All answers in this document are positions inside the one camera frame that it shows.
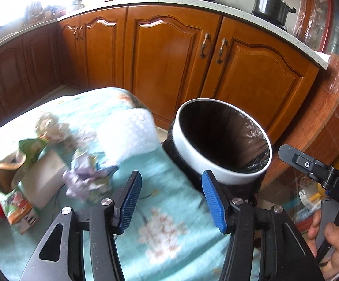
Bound white bin with black liner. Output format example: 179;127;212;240
162;101;270;208

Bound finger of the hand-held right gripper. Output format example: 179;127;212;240
278;144;339;200

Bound black cooking pot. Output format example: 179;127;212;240
249;0;297;25

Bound speckled white countertop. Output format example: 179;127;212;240
0;0;331;71

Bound brown banana peel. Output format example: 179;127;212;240
0;152;26;194

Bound red green drink carton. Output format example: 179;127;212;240
0;189;39;235

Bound white tissue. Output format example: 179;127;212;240
35;113;70;144

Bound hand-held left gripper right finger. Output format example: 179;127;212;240
202;170;325;281

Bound beige cardboard box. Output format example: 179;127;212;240
20;149;67;210

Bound wooden base cabinets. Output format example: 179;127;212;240
0;6;321;155

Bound green snack packet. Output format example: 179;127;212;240
19;137;50;170

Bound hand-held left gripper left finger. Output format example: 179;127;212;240
20;170;143;281

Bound purple wrapper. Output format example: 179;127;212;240
62;149;120;205

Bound teal floral tablecloth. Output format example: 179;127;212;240
0;87;261;281

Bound white foam fruit net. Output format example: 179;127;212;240
97;108;160;164

